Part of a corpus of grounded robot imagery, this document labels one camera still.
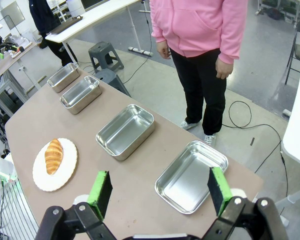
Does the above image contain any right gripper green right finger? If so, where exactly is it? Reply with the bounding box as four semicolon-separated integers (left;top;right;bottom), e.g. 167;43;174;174
202;166;290;240

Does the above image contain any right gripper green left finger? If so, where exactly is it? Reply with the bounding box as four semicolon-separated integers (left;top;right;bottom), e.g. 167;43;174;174
36;170;117;240

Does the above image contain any person's left forearm pink sleeve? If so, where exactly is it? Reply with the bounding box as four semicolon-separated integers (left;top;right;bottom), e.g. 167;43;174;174
218;14;249;65

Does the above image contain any person's right forearm pink sleeve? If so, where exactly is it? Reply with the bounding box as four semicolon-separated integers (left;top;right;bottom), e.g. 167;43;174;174
149;9;169;44

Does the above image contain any steel rectangular container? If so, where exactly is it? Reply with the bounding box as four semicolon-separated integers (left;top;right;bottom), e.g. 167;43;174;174
46;62;81;94
95;104;156;162
154;140;229;215
59;75;103;116

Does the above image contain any person's left hand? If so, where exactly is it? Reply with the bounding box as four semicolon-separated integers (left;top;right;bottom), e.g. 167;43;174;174
215;59;234;80

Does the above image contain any person's right hand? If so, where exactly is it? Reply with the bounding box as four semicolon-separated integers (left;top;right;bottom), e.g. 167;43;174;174
156;41;172;60

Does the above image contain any wood-topped work desk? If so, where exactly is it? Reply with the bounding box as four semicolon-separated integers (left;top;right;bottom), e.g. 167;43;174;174
0;34;48;93

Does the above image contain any grey flat board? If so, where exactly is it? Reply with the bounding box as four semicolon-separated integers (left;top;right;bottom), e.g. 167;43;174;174
0;1;26;24

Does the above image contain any person's left grey sneaker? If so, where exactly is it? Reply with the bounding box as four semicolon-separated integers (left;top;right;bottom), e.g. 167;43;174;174
203;133;217;147

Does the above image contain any person's grey sneaker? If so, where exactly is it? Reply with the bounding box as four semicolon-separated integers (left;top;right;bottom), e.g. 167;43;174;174
177;119;202;131
203;133;217;147

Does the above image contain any golden croissant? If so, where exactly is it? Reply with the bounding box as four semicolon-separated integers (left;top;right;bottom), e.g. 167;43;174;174
44;138;64;176

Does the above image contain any person in dark clothes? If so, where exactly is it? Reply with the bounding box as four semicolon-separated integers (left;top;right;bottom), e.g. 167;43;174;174
28;0;75;67

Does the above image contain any white scalloped plate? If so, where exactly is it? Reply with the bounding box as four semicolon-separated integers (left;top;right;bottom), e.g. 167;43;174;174
32;137;79;193

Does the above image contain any dark brown tray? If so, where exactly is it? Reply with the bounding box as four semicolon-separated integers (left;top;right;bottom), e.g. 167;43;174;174
49;15;84;36

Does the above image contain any person's right grey sneaker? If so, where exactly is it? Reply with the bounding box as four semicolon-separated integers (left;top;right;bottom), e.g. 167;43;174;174
177;119;202;131

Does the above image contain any white cylinder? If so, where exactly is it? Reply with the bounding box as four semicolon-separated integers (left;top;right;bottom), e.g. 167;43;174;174
65;0;86;18

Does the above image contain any white table with T-foot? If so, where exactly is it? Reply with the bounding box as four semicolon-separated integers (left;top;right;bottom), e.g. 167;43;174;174
44;0;154;57

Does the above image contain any grey plastic stool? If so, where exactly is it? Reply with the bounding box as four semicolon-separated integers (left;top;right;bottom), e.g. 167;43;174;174
88;41;125;74
93;68;132;98

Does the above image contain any dark monitor screen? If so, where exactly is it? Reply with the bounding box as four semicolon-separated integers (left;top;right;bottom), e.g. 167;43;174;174
80;0;108;11

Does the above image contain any black folding chair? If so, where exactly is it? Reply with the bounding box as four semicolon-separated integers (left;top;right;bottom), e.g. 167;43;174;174
284;19;300;86

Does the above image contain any person in pink hoodie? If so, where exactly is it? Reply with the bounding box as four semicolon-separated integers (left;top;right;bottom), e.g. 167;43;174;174
149;0;249;147

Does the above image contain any background equipment rack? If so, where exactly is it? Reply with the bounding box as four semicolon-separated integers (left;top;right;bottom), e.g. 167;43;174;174
255;0;300;26

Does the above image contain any aluminium profile frame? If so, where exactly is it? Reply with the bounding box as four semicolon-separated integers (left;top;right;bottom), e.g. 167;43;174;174
0;72;28;111

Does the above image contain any black floor cable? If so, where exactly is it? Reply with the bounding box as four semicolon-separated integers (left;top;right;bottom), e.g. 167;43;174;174
221;100;290;198

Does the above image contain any bundle of cables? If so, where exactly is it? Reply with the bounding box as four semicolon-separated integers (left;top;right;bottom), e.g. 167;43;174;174
0;174;38;240

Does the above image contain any thin black hanging cable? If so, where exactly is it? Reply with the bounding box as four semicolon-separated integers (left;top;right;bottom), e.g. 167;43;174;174
121;0;153;85

